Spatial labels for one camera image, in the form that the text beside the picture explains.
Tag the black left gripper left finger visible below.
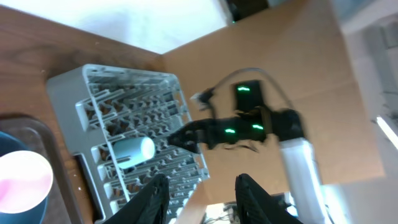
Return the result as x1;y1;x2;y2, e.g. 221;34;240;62
104;174;170;224

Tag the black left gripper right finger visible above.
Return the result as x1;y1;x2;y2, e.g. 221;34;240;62
235;174;302;224

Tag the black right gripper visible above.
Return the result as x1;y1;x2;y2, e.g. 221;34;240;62
167;107;272;154

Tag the pink cup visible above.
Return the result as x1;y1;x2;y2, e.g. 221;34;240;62
1;151;53;213

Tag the light blue cup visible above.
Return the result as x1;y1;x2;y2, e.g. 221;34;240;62
113;137;155;169

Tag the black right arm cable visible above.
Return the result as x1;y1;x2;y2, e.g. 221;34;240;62
189;67;296;113

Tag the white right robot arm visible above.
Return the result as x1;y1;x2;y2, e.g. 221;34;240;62
167;80;330;223

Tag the brown serving tray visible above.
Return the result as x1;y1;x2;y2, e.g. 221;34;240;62
1;114;96;224

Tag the grey dishwasher rack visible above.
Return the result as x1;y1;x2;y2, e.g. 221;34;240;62
46;64;209;223

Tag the dark blue plate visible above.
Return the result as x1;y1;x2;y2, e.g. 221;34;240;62
1;132;53;224

